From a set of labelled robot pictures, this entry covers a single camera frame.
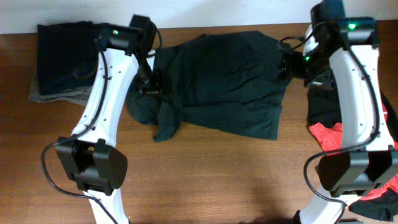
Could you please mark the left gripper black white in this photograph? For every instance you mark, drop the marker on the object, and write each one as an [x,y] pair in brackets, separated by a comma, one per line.
[156,86]

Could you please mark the dark green t-shirt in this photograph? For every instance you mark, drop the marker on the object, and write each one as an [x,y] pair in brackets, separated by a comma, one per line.
[230,82]

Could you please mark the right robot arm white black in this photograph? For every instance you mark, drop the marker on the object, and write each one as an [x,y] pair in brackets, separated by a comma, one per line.
[348,49]

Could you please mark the folded grey garment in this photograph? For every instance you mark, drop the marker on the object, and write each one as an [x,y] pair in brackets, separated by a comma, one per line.
[78,96]

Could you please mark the folded navy blue garment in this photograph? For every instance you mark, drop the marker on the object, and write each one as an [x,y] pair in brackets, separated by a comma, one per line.
[67,56]

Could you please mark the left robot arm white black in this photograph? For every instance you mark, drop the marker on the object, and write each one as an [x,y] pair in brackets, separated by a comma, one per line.
[89,156]

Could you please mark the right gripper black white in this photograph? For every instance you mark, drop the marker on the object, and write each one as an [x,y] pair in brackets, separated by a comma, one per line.
[290,65]

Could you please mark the black garment under pile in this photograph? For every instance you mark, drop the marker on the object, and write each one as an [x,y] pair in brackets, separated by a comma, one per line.
[326,126]

